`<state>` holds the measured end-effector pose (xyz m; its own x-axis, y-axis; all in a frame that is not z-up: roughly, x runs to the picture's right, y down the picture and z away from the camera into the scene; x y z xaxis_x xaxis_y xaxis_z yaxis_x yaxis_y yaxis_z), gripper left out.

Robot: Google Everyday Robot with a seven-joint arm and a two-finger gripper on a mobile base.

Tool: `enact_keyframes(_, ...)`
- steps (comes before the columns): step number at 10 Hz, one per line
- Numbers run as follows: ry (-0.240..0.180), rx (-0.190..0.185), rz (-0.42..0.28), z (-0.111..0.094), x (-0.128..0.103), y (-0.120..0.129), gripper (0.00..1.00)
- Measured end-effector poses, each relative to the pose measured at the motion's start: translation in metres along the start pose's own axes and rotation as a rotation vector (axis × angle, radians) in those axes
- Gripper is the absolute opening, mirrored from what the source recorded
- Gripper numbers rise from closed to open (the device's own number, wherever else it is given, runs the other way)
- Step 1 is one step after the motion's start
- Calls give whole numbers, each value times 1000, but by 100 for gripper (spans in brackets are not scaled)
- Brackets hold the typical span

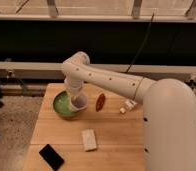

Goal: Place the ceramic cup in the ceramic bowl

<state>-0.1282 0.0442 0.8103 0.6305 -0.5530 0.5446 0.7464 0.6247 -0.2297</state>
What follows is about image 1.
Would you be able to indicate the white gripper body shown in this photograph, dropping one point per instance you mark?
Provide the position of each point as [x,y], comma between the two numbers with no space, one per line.
[73,88]

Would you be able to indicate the white ceramic cup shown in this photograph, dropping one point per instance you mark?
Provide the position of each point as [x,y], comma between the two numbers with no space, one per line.
[78,103]

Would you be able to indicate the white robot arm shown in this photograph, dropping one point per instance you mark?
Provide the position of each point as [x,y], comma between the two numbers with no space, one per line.
[169,111]

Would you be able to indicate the green ceramic bowl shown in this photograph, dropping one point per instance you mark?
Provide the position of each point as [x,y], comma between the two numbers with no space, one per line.
[63,105]

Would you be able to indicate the red brown oblong object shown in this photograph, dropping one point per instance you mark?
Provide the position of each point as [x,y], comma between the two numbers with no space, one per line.
[100,102]

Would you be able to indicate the white rectangular sponge block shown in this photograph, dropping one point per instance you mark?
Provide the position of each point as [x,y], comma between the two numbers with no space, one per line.
[89,139]

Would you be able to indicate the wooden table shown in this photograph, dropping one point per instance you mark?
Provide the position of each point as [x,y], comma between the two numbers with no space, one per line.
[99,138]

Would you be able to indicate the black smartphone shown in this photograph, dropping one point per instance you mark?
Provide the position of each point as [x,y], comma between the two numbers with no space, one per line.
[54,160]

